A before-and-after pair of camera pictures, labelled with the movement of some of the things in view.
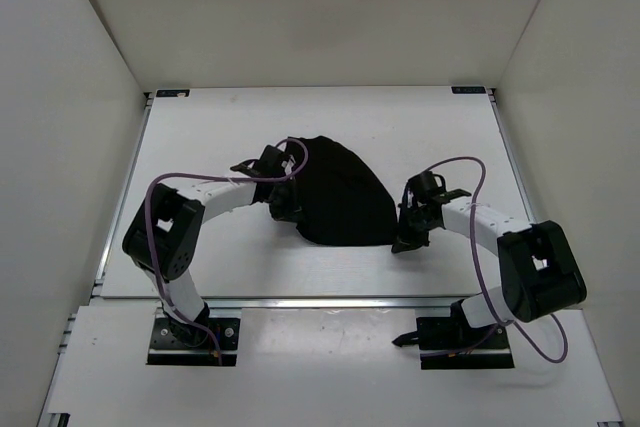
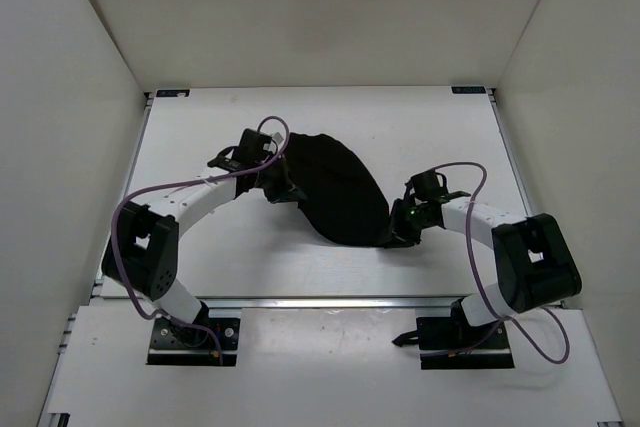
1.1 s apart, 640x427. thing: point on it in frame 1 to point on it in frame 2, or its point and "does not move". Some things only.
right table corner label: [468, 90] does not move
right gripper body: [420, 221] does not move
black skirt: [341, 202] does not move
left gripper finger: [282, 207] to [277, 194]
